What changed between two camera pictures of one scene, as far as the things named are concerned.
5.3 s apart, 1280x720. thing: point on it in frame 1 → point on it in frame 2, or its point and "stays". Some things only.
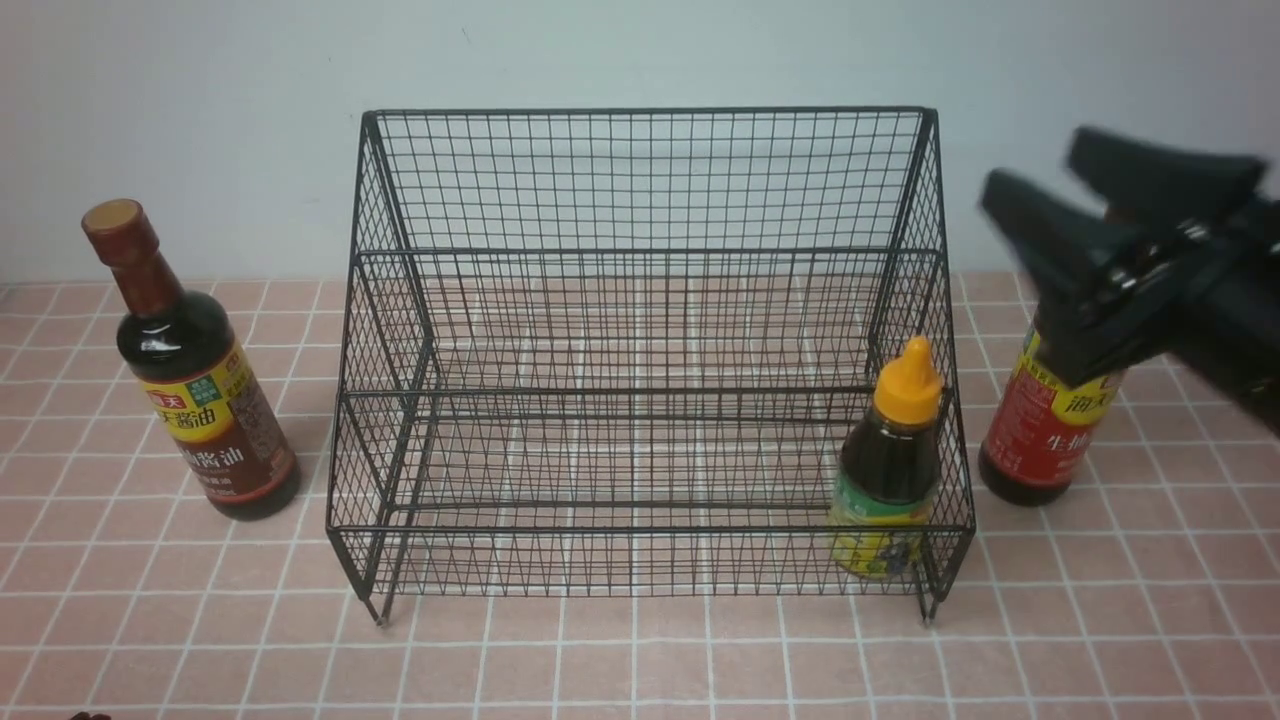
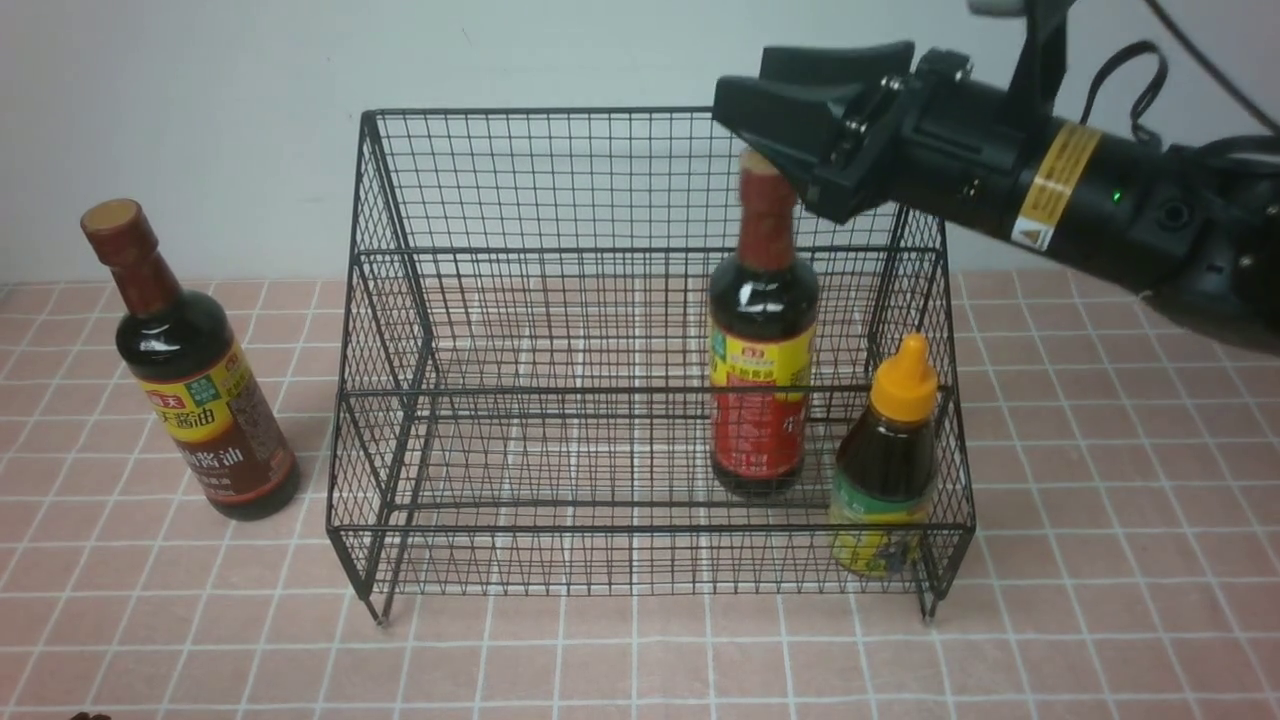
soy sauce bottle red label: x=1042 y=425 → x=763 y=324
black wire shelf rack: x=650 y=350 stays
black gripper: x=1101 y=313 → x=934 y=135
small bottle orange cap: x=889 y=473 stays
